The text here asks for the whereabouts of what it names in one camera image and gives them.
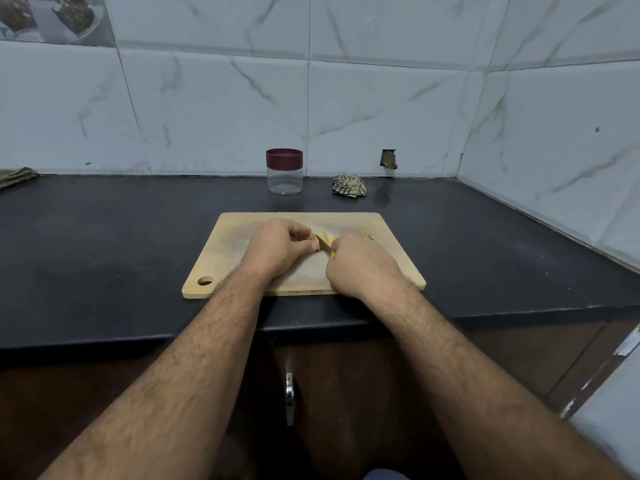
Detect decorative picture tiles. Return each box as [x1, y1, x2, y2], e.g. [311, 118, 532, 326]
[0, 0, 116, 49]

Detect person's blue clothing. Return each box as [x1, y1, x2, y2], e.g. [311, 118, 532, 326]
[363, 467, 412, 480]

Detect wooden cutting board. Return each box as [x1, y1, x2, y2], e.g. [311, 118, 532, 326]
[181, 211, 428, 300]

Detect person's left hand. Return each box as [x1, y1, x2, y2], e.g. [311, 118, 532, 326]
[239, 217, 321, 288]

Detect clear jar maroon lid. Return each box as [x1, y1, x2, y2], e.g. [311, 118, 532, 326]
[266, 147, 305, 196]

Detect person's left forearm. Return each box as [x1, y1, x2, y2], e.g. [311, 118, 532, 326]
[38, 271, 273, 480]

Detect person's right forearm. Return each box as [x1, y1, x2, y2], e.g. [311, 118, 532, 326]
[368, 283, 633, 480]

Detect crumpled patterned cloth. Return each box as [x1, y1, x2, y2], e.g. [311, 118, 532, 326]
[332, 173, 368, 199]

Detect metal cabinet handle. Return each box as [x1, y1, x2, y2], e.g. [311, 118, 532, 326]
[284, 371, 298, 428]

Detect black countertop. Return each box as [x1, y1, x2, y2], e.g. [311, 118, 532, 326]
[0, 173, 640, 352]

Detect brown wooden cabinet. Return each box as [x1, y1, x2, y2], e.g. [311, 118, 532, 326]
[0, 317, 640, 480]

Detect folded green cloth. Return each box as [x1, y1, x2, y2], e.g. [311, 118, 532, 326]
[0, 167, 41, 191]

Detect person's right hand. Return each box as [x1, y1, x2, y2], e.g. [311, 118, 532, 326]
[324, 231, 409, 306]

